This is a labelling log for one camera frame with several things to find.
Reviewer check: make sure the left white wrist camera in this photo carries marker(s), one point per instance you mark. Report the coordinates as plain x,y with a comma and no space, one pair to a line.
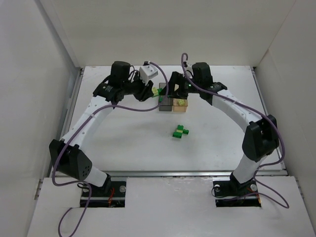
147,72

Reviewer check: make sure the green yellow lego cluster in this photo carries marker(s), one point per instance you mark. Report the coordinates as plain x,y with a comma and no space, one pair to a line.
180,130

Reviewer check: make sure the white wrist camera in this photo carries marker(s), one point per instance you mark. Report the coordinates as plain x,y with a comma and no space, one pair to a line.
147,72
188,68

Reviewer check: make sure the dark grey transparent container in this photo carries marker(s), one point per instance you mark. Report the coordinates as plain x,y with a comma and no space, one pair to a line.
166,104

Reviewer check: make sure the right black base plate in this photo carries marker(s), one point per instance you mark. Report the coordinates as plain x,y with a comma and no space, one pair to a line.
226,195

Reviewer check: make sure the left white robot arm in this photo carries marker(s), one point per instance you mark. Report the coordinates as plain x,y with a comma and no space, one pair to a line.
68,154

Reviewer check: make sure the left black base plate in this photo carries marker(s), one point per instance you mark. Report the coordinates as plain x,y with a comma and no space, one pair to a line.
114,197

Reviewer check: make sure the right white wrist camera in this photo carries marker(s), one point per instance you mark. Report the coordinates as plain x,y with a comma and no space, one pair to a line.
188,68

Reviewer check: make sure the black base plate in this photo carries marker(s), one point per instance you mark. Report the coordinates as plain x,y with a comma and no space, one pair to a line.
226,195
114,197

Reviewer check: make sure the yellow lego from cluster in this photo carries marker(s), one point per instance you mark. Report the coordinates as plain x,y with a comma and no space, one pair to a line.
155,92

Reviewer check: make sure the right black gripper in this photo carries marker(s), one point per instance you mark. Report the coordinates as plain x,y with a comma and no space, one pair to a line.
174,82

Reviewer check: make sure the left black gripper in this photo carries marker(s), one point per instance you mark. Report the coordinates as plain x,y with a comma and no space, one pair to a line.
144,90

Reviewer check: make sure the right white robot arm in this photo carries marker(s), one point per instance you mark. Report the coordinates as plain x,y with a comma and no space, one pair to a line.
260,138

